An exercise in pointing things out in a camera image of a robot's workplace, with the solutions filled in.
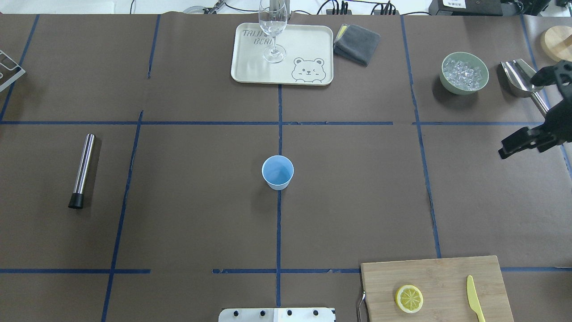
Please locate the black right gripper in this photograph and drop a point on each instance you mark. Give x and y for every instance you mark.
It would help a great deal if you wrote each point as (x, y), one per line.
(560, 120)

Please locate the wooden cup tree stand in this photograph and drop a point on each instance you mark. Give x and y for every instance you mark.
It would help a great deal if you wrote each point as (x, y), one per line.
(556, 42)

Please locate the light blue plastic cup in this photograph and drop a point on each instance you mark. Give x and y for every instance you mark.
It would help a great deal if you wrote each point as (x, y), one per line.
(277, 172)

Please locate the steel ice scoop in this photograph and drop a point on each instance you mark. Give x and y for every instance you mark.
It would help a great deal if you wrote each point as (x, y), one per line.
(519, 74)

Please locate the green bowl of ice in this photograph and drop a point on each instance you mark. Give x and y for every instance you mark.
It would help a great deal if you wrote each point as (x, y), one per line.
(463, 73)

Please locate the black box with label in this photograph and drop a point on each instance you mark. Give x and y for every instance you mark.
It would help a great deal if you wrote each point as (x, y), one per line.
(465, 8)

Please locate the bamboo cutting board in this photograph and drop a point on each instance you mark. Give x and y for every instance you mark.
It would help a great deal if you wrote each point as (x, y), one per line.
(443, 284)

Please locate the yellow plastic knife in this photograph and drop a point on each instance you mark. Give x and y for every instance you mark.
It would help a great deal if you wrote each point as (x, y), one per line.
(473, 300)

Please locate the grey folded cloth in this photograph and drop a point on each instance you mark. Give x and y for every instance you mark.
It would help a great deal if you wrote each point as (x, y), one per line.
(356, 43)

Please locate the cream bear tray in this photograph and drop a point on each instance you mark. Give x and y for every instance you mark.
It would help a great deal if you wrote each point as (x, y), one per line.
(306, 52)

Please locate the clear wine glass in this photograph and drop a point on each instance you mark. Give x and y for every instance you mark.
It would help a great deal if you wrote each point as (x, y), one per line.
(273, 19)

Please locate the steel muddler black tip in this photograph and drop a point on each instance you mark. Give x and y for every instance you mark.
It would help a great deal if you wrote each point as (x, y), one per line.
(77, 198)

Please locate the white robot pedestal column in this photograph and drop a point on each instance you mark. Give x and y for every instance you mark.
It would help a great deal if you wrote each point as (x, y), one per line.
(292, 314)

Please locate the white wire cup rack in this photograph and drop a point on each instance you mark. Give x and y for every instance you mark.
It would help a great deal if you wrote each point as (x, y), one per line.
(10, 71)

